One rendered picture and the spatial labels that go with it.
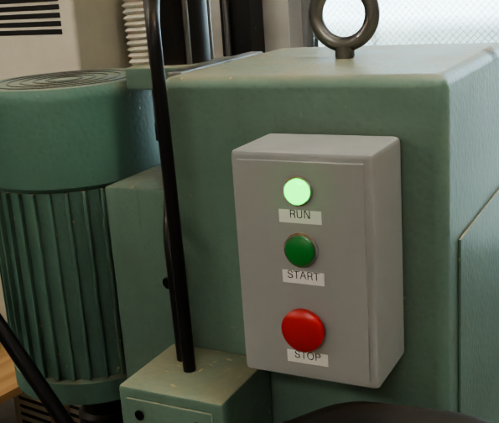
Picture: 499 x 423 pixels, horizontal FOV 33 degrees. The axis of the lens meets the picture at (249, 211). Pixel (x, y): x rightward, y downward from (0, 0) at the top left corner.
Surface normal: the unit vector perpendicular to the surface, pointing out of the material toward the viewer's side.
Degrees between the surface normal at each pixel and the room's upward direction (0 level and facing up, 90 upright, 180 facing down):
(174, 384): 0
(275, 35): 90
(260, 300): 90
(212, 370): 0
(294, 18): 90
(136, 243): 90
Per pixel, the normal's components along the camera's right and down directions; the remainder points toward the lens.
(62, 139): 0.12, 0.26
